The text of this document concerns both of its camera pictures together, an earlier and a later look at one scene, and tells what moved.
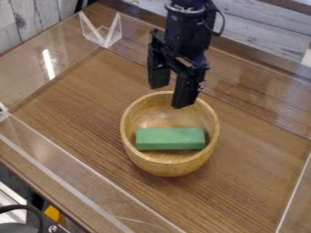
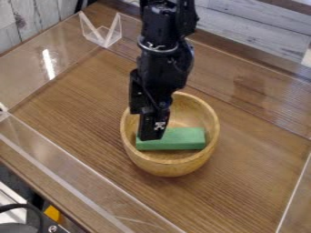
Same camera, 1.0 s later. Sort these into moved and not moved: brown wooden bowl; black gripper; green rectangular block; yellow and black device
Moved: black gripper
Not moved: yellow and black device; green rectangular block; brown wooden bowl
